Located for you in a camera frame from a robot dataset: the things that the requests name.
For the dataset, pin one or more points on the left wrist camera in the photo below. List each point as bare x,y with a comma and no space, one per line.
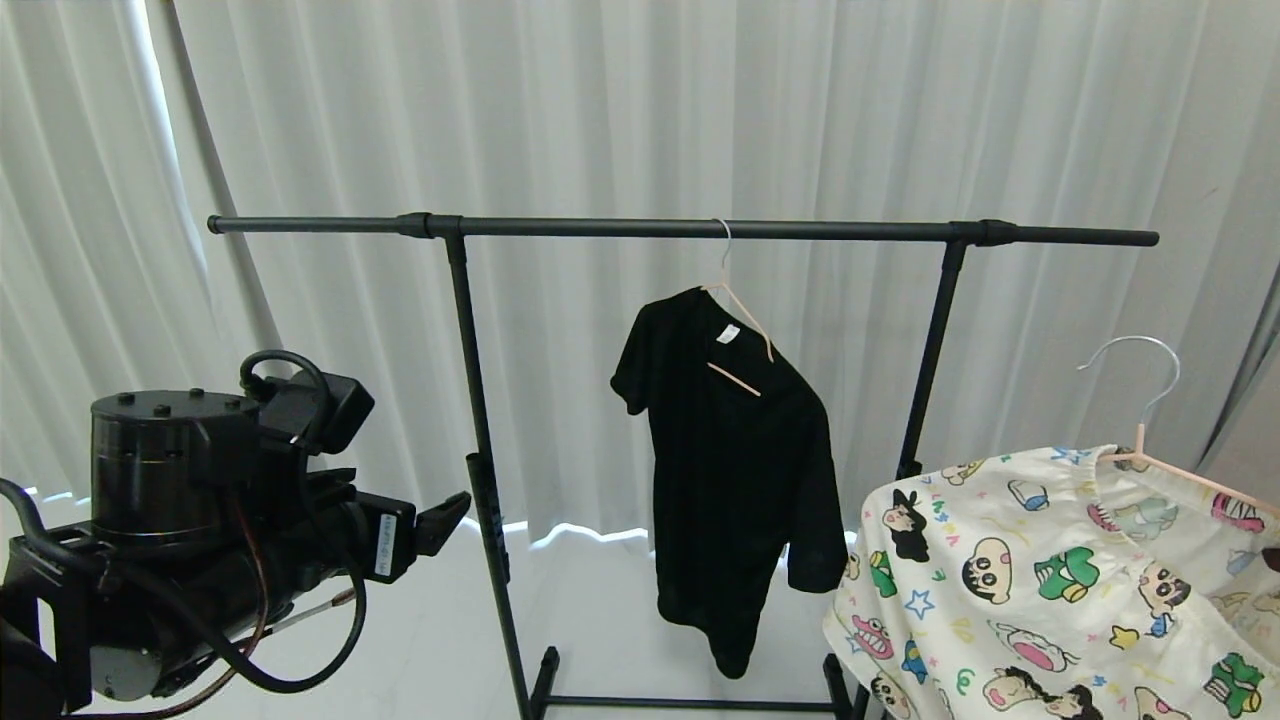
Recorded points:
330,410

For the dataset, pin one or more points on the pink clothes hanger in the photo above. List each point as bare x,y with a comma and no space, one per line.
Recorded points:
735,305
1160,465

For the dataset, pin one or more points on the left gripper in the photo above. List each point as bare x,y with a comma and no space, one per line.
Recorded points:
390,545

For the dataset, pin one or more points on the black clothes rack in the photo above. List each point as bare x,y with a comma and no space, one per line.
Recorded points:
600,227

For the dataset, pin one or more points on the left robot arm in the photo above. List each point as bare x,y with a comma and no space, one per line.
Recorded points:
170,460

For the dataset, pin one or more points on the cream printed garment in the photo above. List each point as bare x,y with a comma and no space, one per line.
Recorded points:
1050,620

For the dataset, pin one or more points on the white curtain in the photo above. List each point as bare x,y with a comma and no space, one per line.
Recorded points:
700,110

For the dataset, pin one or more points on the black garment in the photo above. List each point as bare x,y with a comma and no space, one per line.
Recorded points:
730,500

